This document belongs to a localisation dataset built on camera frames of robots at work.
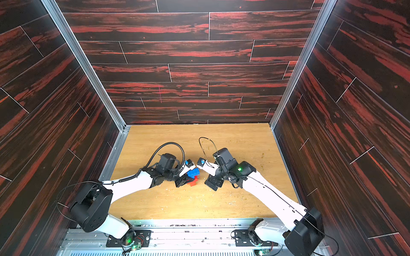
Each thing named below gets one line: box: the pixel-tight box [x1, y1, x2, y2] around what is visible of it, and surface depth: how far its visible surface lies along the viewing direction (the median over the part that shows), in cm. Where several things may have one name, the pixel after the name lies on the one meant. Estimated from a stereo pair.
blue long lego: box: [186, 167, 201, 180], surface depth 82 cm
